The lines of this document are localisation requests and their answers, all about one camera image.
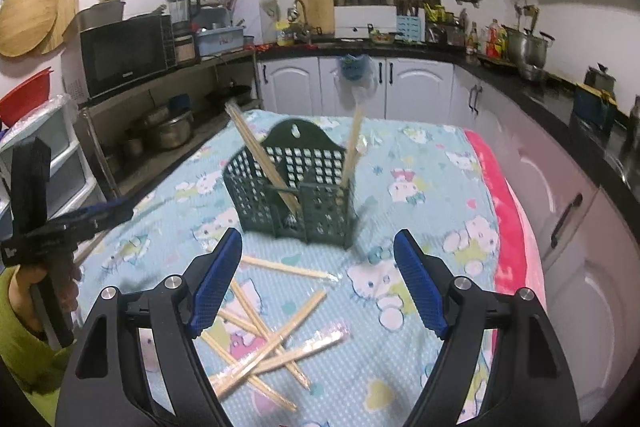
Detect wooden chopsticks pair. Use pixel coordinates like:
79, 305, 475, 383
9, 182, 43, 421
202, 324, 350, 384
241, 256, 338, 283
219, 278, 313, 390
213, 291, 326, 398
199, 330, 298, 413
340, 105, 364, 188
224, 102, 302, 217

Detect green sleeve forearm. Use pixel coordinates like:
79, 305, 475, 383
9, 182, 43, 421
1, 267, 73, 426

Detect person's left hand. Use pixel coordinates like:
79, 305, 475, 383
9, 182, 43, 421
8, 263, 83, 333

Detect white plastic drawer unit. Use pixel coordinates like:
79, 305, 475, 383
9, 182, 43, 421
1, 94, 104, 239

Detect pink blanket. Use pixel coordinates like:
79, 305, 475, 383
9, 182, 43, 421
464, 130, 547, 310

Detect metal shelf rack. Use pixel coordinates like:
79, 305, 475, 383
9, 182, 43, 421
77, 46, 262, 199

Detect red plastic basin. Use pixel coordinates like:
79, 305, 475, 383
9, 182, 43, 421
0, 67, 52, 128

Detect steel pot on shelf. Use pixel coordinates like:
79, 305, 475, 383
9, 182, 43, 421
145, 110, 193, 150

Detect Hello Kitty blue tablecloth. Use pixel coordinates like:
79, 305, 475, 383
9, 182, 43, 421
79, 119, 499, 426

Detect black microwave oven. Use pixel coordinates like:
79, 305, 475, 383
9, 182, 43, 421
79, 14, 177, 98

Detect round bamboo tray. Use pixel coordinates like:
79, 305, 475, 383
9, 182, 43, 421
1, 0, 79, 60

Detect blue plastic storage box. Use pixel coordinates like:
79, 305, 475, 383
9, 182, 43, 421
195, 26, 244, 56

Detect blender with black lid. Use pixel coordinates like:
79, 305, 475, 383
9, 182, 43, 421
166, 0, 201, 37

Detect green plastic utensil basket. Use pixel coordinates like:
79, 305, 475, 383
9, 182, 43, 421
224, 118, 355, 249

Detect blue pot with lid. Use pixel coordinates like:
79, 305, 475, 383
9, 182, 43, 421
573, 63, 617, 134

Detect steel stock pot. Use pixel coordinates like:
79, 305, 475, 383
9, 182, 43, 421
502, 25, 555, 68

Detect blue hanging bag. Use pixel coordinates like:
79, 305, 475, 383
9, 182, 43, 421
338, 54, 371, 82

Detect wooden cutting board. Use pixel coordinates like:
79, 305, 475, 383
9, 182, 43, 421
302, 0, 335, 35

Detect white appliance box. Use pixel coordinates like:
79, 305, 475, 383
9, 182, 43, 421
334, 5, 397, 39

